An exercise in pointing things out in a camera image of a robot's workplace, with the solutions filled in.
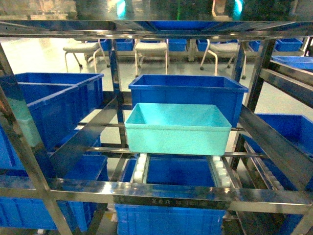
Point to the blue bin lower centre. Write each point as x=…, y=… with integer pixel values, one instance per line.
x=154, y=220

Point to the white roller track right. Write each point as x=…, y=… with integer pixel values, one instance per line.
x=220, y=172

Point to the white chair right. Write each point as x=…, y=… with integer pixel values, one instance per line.
x=226, y=48

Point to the blue bin left shelf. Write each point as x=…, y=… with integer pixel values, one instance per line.
x=49, y=106

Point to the white chair left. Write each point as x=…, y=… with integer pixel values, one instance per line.
x=85, y=47

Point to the stainless steel shelf frame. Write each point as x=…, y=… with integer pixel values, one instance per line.
x=292, y=161

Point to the blue bin lower left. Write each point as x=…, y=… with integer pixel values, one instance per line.
x=29, y=213

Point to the white roller track left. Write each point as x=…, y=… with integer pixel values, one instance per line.
x=141, y=168

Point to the light cyan plastic bin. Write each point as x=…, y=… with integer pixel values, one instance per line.
x=185, y=129

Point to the blue bin behind cyan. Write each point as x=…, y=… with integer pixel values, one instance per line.
x=225, y=93

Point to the blue bin shelf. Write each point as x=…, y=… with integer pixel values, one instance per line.
x=298, y=130
x=49, y=106

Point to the white chair centre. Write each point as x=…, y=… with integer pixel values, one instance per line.
x=144, y=47

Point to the white roller track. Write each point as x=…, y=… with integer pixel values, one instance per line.
x=220, y=172
x=141, y=168

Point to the white chair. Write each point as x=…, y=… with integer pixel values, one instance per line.
x=85, y=47
x=226, y=48
x=144, y=47

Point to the blue bin right shelf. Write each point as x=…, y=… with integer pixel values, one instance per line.
x=298, y=130

